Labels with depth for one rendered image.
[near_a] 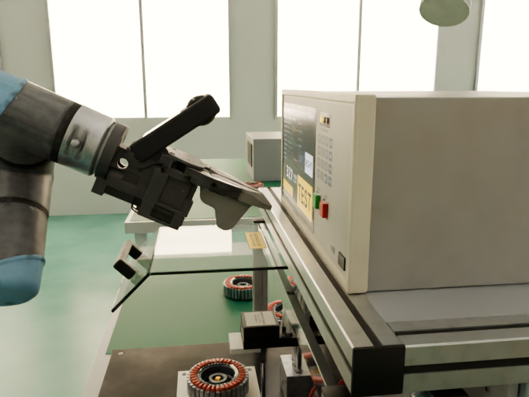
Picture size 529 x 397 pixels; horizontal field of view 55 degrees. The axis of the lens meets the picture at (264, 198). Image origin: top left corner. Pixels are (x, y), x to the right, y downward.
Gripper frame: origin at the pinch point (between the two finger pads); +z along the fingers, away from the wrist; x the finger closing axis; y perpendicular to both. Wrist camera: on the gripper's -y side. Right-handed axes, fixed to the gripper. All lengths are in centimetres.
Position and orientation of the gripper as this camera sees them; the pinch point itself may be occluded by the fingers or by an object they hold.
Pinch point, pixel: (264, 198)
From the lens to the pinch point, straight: 64.2
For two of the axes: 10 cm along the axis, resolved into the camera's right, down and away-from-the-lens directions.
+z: 9.0, 3.9, 2.0
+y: -4.2, 9.0, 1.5
